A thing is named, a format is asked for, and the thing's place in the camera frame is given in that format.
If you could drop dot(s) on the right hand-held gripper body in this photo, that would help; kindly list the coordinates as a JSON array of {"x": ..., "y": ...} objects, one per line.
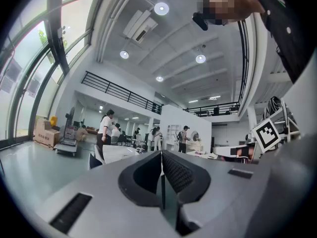
[{"x": 266, "y": 135}]

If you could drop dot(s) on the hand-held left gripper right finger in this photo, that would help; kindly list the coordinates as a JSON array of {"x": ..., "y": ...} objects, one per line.
[{"x": 188, "y": 177}]

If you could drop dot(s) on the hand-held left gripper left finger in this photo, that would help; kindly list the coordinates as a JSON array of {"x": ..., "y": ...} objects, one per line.
[{"x": 128, "y": 182}]

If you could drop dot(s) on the white metal rack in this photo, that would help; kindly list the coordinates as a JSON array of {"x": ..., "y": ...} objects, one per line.
[{"x": 288, "y": 123}]

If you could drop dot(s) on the black round fan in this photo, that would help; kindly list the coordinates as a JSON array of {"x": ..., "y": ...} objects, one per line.
[{"x": 272, "y": 106}]

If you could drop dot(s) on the dark blue chair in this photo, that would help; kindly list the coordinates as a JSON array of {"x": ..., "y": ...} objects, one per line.
[{"x": 94, "y": 162}]

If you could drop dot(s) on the grey shell chair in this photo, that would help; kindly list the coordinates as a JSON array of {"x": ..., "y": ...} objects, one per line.
[{"x": 99, "y": 154}]

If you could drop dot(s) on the white shelf unit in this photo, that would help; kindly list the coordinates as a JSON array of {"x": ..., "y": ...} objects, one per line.
[{"x": 173, "y": 135}]

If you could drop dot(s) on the short black balcony railing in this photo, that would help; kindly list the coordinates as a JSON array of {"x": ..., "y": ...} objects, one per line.
[{"x": 213, "y": 109}]

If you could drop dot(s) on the grey platform cart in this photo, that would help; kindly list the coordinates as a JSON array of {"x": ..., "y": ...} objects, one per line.
[{"x": 65, "y": 146}]

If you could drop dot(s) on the long black balcony railing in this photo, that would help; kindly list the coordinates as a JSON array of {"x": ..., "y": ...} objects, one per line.
[{"x": 119, "y": 92}]

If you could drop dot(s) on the cardboard box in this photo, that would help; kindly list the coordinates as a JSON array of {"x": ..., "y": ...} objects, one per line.
[{"x": 47, "y": 135}]

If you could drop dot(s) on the yellow plastic bin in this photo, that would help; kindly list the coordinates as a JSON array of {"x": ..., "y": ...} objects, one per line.
[{"x": 53, "y": 121}]

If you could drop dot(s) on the round ceiling light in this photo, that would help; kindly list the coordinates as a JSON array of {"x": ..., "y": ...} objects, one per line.
[
  {"x": 124, "y": 54},
  {"x": 159, "y": 78},
  {"x": 200, "y": 58},
  {"x": 161, "y": 8}
]

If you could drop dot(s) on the black button shirt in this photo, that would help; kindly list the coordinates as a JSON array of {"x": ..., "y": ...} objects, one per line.
[{"x": 284, "y": 33}]

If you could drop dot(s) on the person's head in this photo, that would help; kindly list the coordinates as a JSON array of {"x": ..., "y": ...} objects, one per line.
[{"x": 237, "y": 6}]

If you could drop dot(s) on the large black framed window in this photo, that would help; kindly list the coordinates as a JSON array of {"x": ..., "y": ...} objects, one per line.
[{"x": 29, "y": 71}]

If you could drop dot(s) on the white ceiling air conditioner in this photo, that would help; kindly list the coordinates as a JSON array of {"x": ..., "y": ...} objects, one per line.
[{"x": 140, "y": 26}]

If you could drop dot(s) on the round wall mirror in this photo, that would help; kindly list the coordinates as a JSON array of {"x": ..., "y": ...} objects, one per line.
[{"x": 195, "y": 136}]

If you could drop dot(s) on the black head camera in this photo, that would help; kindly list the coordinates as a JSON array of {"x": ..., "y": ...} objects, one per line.
[{"x": 200, "y": 21}]

